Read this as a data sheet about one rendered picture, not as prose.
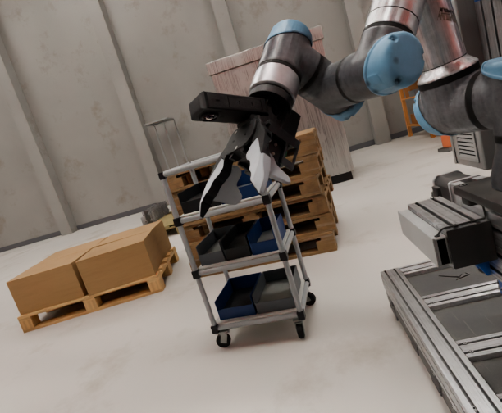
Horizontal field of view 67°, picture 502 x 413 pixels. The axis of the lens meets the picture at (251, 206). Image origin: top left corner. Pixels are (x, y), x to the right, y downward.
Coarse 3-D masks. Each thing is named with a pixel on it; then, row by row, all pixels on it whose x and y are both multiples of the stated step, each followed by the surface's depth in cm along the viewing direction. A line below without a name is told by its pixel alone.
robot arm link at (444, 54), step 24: (432, 0) 71; (432, 24) 72; (456, 24) 73; (432, 48) 74; (456, 48) 73; (432, 72) 76; (456, 72) 73; (432, 96) 77; (456, 96) 73; (432, 120) 80; (456, 120) 75
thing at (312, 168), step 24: (312, 144) 283; (240, 168) 297; (312, 168) 286; (288, 192) 331; (312, 192) 289; (216, 216) 313; (240, 216) 373; (264, 216) 342; (312, 216) 296; (336, 216) 364; (192, 240) 327; (312, 240) 336; (264, 264) 312
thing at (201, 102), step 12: (204, 96) 50; (216, 96) 51; (228, 96) 52; (240, 96) 54; (192, 108) 52; (204, 108) 50; (216, 108) 51; (228, 108) 52; (240, 108) 53; (252, 108) 54; (264, 108) 56; (204, 120) 53; (216, 120) 55; (228, 120) 56; (240, 120) 57
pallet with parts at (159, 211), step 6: (156, 204) 648; (162, 204) 651; (144, 210) 614; (150, 210) 600; (156, 210) 614; (162, 210) 649; (168, 210) 661; (144, 216) 601; (150, 216) 601; (156, 216) 608; (162, 216) 632; (168, 216) 619; (144, 222) 607; (150, 222) 602; (168, 222) 563; (168, 228) 538
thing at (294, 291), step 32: (192, 192) 209; (256, 192) 182; (256, 224) 209; (288, 224) 217; (192, 256) 194; (224, 256) 195; (256, 256) 187; (288, 256) 184; (224, 288) 219; (256, 288) 205; (288, 288) 207; (224, 320) 203; (256, 320) 195
